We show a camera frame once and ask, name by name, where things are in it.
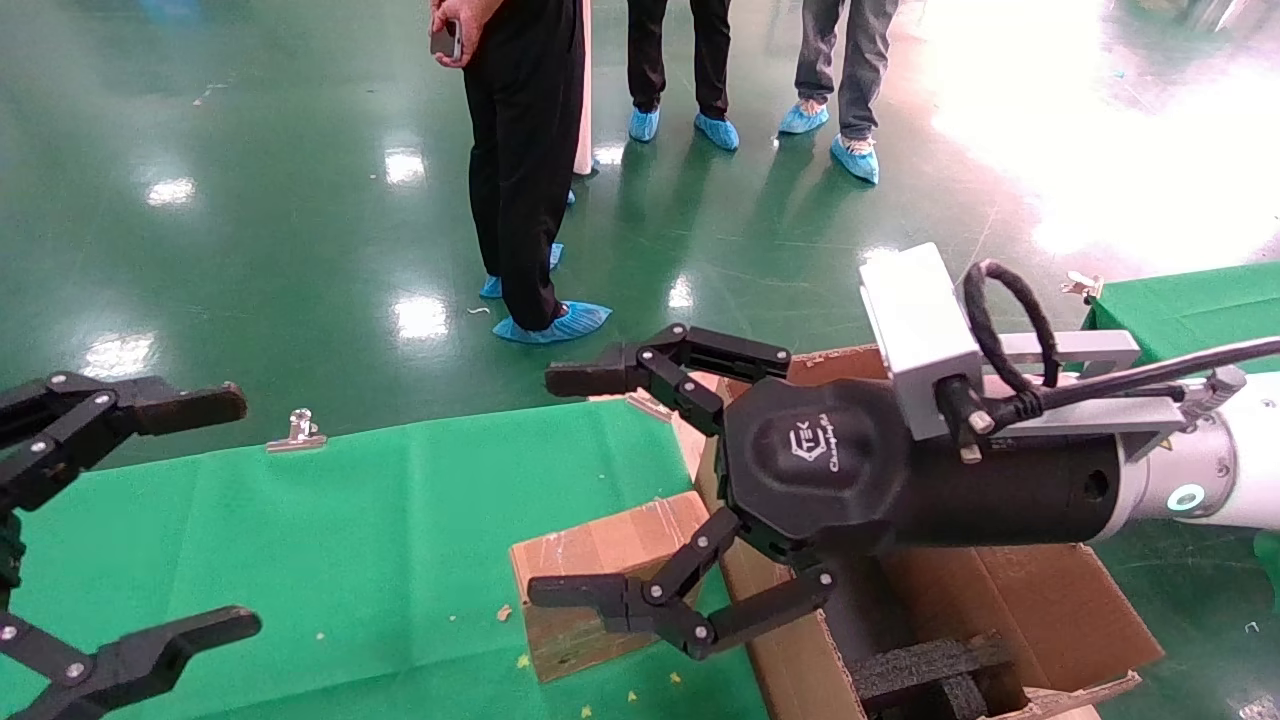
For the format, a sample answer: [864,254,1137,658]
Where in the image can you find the small brown cardboard box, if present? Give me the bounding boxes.
[509,490,727,684]

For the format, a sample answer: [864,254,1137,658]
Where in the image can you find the bystander hand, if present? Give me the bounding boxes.
[430,0,494,69]

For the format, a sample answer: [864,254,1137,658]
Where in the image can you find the black foam insert bar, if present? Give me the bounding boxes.
[850,630,1023,720]

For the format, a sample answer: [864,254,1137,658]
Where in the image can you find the person in slim black trousers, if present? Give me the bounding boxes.
[626,0,733,121]

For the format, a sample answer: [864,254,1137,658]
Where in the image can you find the green object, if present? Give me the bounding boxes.
[1253,530,1280,613]

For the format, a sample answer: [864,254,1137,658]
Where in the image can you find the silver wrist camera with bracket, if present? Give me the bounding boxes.
[860,243,1193,463]

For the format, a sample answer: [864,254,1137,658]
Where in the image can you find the large open cardboard carton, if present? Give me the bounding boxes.
[690,344,1167,720]

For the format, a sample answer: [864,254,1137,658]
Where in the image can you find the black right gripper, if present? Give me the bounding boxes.
[527,323,1127,662]

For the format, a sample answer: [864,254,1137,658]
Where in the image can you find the person in grey jeans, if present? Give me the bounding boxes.
[795,0,901,141]

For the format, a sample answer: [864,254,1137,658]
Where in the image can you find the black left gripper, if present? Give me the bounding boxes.
[0,372,263,720]

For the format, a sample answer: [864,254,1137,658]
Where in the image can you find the white upright post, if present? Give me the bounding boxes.
[572,0,598,179]

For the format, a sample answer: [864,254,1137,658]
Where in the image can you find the wide green table cloth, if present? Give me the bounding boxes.
[0,398,773,720]

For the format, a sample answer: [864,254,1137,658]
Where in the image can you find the person in wide black trousers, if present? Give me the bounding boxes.
[462,0,588,332]

